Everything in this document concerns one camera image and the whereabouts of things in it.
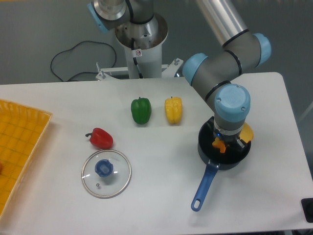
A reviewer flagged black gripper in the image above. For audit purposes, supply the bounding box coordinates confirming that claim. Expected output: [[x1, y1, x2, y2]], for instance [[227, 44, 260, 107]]
[[212, 127, 246, 153]]

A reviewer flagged yellow toy bread slice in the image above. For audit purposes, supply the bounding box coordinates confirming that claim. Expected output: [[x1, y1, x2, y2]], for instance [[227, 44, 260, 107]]
[[240, 122, 254, 143]]

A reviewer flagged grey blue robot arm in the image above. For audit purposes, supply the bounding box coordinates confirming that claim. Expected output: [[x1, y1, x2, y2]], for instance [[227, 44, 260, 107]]
[[88, 0, 271, 153]]

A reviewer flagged yellow toy bell pepper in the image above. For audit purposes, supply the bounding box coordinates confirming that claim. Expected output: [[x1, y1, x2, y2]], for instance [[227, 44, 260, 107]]
[[164, 97, 182, 125]]

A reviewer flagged green toy bell pepper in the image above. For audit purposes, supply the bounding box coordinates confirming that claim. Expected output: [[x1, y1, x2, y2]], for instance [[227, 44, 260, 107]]
[[131, 97, 152, 125]]

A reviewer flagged black device at edge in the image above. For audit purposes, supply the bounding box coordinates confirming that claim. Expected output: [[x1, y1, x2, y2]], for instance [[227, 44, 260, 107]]
[[301, 198, 313, 223]]

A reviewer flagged glass lid blue knob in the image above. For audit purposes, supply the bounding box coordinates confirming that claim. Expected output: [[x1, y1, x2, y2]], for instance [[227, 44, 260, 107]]
[[81, 149, 132, 199]]

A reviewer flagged red toy bell pepper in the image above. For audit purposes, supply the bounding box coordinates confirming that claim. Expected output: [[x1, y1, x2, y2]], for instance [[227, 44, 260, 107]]
[[85, 128, 113, 149]]

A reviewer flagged yellow plastic basket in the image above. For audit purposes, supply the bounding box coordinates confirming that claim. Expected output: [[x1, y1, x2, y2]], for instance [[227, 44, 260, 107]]
[[0, 99, 52, 216]]

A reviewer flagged black pot blue handle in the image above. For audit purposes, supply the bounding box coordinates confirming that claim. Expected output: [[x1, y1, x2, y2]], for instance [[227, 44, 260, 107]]
[[191, 117, 251, 212]]

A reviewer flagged black cable on floor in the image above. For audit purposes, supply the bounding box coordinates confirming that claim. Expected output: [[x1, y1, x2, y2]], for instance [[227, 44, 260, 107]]
[[50, 40, 117, 82]]

